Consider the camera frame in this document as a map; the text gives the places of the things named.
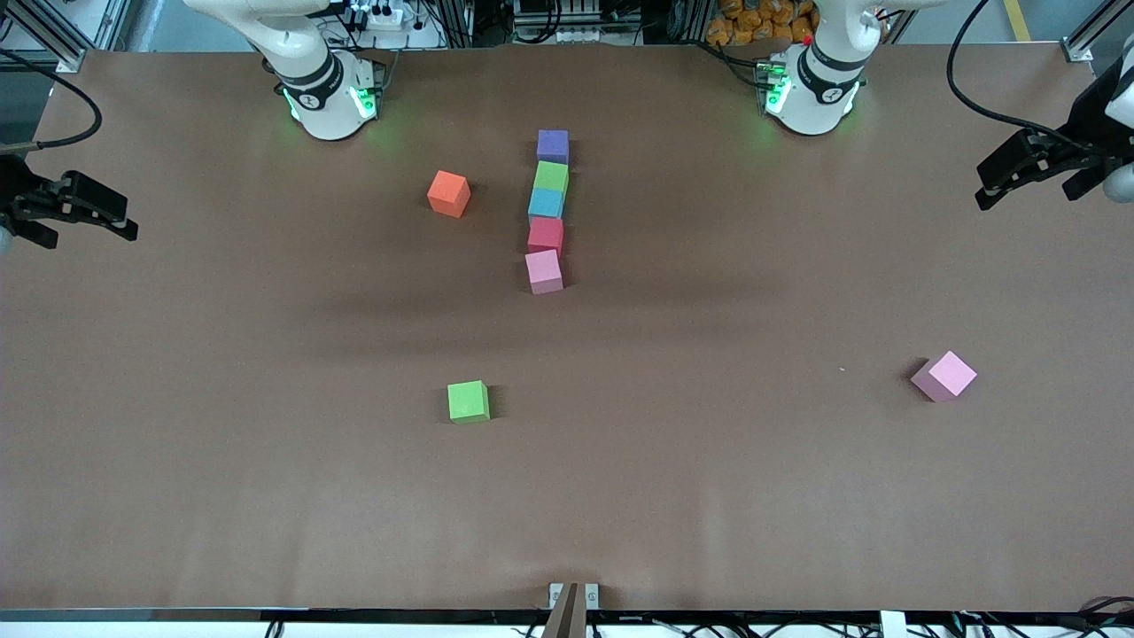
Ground orange mesh bag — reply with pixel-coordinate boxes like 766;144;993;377
706;0;816;45

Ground pink foam block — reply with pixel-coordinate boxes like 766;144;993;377
911;351;978;403
524;249;565;295

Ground silver aluminium frame post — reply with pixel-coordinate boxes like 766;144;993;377
1061;0;1134;63
0;0;134;74

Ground orange foam block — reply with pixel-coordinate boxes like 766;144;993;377
427;170;472;219

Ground silver metal bracket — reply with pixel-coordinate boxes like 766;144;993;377
548;582;601;611

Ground white power strip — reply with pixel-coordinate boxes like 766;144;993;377
353;3;410;29

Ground black electronics rack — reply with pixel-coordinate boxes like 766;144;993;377
512;0;643;45

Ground brown wooden strip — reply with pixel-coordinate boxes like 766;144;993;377
540;582;588;638

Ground red foam block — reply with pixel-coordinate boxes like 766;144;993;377
527;217;565;256

